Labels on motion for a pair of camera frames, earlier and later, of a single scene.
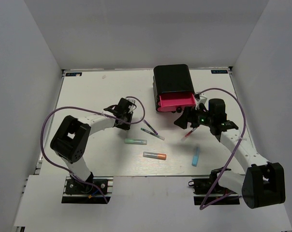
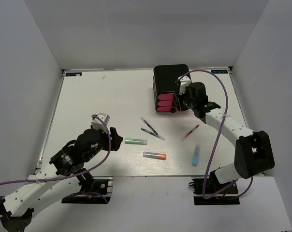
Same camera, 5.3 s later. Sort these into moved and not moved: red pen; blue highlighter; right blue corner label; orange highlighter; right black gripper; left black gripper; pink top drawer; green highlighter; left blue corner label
Moved: left black gripper; right black gripper; pink top drawer
Not moved: green highlighter; orange highlighter; red pen; right blue corner label; blue highlighter; left blue corner label
